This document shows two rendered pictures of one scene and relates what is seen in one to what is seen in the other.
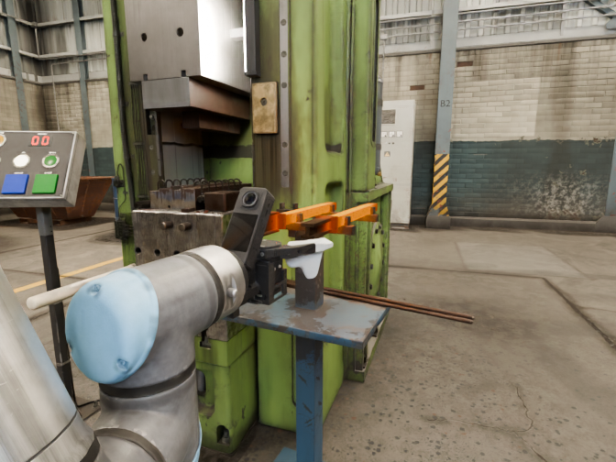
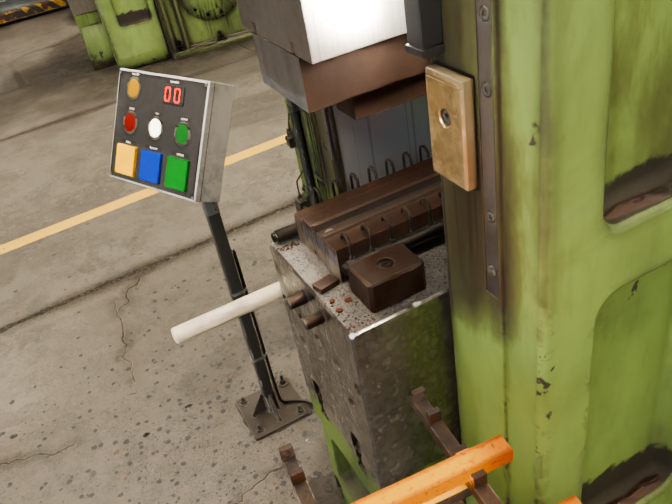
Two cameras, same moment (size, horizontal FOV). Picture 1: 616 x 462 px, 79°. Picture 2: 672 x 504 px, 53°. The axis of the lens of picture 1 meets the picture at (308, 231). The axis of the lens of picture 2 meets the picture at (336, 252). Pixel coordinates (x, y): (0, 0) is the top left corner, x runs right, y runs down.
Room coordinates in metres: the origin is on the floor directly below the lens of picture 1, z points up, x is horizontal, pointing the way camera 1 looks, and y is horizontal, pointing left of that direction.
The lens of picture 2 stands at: (0.62, -0.39, 1.71)
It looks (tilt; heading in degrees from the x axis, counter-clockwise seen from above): 35 degrees down; 49
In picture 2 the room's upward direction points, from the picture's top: 11 degrees counter-clockwise
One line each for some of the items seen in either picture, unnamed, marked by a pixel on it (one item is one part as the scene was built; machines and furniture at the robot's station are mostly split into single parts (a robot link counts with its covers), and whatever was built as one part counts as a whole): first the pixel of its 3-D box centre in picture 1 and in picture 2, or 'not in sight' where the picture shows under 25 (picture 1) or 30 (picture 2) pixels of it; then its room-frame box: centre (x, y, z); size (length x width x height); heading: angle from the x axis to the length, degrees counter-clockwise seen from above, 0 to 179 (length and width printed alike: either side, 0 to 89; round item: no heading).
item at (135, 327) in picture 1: (148, 313); not in sight; (0.35, 0.16, 0.93); 0.12 x 0.09 x 0.10; 155
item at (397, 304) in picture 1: (361, 297); not in sight; (1.02, -0.16, 0.70); 0.60 x 0.04 x 0.01; 58
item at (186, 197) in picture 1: (205, 193); (403, 205); (1.54, 0.42, 0.96); 0.42 x 0.20 x 0.09; 160
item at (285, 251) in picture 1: (287, 250); not in sight; (0.53, 0.03, 0.95); 0.09 x 0.05 x 0.02; 119
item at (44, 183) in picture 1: (46, 184); (178, 174); (1.34, 0.94, 1.01); 0.07 x 0.05 x 0.07; 95
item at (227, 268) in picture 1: (208, 284); not in sight; (0.43, 0.12, 0.93); 0.10 x 0.05 x 0.09; 65
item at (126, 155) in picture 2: not in sight; (127, 159); (1.32, 1.14, 1.01); 0.07 x 0.05 x 0.07; 95
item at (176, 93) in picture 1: (202, 103); (383, 36); (1.54, 0.42, 1.32); 0.42 x 0.20 x 0.10; 160
